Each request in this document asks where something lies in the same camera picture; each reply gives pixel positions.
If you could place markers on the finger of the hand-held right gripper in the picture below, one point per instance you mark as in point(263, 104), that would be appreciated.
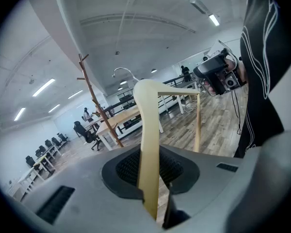
point(209, 67)

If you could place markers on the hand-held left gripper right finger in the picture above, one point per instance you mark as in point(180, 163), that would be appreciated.
point(220, 190)

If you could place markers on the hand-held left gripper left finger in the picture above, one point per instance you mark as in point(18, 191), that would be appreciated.
point(99, 210)

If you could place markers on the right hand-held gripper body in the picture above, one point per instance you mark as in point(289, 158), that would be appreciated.
point(230, 81)

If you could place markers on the brown wooden coat rack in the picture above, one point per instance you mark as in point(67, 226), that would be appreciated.
point(110, 129)

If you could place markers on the light wooden hanger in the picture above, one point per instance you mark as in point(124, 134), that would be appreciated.
point(148, 120)

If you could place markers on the person's right hand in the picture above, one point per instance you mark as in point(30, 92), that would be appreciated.
point(240, 70)

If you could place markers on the person's black printed shirt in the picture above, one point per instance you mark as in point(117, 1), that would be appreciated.
point(262, 69)

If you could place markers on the black metal railing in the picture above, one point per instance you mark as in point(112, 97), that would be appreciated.
point(177, 80)

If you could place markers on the dark top white-legged table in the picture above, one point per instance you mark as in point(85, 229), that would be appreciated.
point(180, 103)

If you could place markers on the long ceiling light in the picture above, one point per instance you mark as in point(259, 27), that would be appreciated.
point(44, 87)
point(214, 19)
point(19, 114)
point(75, 94)
point(54, 108)

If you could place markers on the ceiling air vent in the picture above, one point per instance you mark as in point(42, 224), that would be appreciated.
point(198, 5)

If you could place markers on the yellow top black-legged table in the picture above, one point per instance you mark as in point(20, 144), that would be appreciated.
point(44, 160)

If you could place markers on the large black office chair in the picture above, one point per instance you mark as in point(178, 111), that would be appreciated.
point(83, 132)

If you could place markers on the grey top white-legged table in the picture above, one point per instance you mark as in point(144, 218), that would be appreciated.
point(24, 181)

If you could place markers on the small black office chair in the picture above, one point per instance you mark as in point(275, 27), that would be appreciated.
point(48, 143)
point(40, 150)
point(62, 138)
point(30, 161)
point(55, 142)

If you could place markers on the wooden table with black legs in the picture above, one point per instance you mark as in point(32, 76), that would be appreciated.
point(93, 124)

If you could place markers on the light wooden table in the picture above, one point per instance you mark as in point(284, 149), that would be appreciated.
point(116, 121)

